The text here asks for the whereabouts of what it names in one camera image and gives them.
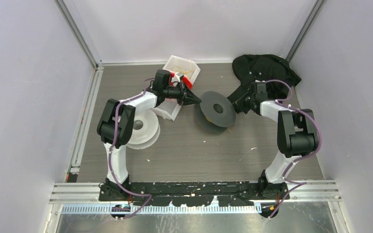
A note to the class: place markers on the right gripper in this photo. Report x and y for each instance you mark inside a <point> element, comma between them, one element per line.
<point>238,104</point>

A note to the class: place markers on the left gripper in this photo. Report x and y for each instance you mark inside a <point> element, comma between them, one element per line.
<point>187,97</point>

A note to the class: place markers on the black perforated spool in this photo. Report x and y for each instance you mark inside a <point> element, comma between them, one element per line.
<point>215,111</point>

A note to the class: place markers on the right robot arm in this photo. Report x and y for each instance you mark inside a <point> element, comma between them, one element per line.
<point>298,135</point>

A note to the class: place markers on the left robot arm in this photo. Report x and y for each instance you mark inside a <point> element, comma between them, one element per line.
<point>118,117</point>

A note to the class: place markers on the near white plastic bin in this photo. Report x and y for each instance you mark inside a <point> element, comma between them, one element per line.
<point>168,109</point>

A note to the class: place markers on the red plastic bin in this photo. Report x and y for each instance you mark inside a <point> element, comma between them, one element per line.
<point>186,81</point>

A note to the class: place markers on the black cloth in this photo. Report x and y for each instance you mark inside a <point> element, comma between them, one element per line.
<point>248,68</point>

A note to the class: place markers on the white perforated spool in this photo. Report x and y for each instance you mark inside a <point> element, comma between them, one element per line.
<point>146,130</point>

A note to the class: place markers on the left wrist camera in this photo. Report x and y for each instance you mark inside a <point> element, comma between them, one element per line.
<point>178,77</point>

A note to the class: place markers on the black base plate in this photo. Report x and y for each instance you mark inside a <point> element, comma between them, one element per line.
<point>192,194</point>

